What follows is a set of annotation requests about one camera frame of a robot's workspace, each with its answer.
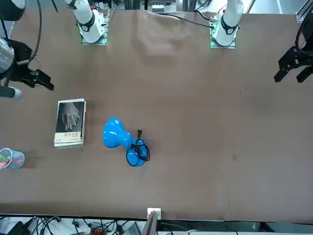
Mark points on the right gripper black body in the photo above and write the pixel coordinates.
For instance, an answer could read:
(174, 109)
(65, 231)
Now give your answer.
(22, 61)

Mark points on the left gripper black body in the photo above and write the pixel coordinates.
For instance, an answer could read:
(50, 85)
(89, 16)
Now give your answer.
(306, 56)

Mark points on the black book with cream band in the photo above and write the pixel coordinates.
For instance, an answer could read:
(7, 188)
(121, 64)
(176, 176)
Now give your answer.
(69, 117)

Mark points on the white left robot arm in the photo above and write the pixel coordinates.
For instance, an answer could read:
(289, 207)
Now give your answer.
(227, 27)

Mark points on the clear blue pen cup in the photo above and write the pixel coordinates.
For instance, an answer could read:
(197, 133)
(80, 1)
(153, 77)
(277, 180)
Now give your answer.
(17, 159)

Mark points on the green highlighter pen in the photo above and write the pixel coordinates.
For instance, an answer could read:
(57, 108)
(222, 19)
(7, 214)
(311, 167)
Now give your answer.
(2, 156)

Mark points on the pink highlighter pen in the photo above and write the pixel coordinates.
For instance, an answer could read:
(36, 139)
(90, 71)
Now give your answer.
(5, 164)

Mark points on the white socket plate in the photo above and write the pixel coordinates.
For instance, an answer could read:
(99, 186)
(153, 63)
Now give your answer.
(157, 212)

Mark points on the aluminium frame post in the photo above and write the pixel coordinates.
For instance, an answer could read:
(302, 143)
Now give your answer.
(150, 225)

